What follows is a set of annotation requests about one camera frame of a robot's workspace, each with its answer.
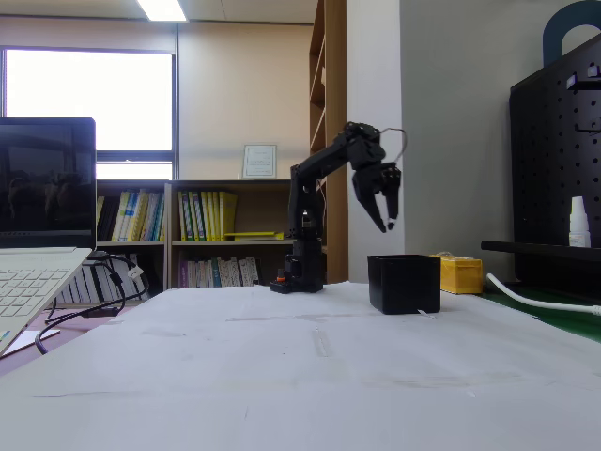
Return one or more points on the low wooden bookshelf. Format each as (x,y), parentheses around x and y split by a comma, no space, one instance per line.
(197,246)

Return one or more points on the white taped paper cover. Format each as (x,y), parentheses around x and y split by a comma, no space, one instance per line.
(300,376)

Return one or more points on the dark teal arched panel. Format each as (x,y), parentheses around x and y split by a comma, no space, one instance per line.
(554,28)

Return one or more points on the flat yellow book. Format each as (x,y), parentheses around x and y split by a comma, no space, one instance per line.
(253,236)

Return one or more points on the white dropper bottle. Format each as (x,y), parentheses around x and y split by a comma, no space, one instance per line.
(579,225)

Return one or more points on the yellow cardboard box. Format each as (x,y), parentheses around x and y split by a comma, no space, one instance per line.
(462,277)

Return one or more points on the green desk mat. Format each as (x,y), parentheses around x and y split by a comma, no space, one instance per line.
(563,324)

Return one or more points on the black robot arm with base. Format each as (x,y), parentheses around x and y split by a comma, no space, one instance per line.
(305,211)

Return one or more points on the ceiling light panel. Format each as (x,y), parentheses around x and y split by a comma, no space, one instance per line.
(162,9)

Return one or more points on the white laptop dark screen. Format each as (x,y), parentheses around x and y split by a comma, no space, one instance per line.
(42,188)

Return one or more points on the tall wooden shelf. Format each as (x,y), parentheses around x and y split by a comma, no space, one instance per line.
(334,94)

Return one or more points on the yellow spine book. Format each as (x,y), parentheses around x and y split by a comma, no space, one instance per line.
(213,216)

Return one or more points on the framed white certificate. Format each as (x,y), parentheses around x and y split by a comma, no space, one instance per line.
(259,162)

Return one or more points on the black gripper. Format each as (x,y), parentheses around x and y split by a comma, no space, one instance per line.
(373,181)

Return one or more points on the black pegboard stand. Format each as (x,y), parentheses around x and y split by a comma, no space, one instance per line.
(549,164)

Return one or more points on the window with dark frame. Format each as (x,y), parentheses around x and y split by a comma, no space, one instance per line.
(89,98)

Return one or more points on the orange black clamp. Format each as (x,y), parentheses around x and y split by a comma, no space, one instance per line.
(281,278)

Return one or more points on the black square cup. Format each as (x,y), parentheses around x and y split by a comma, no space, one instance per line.
(404,284)

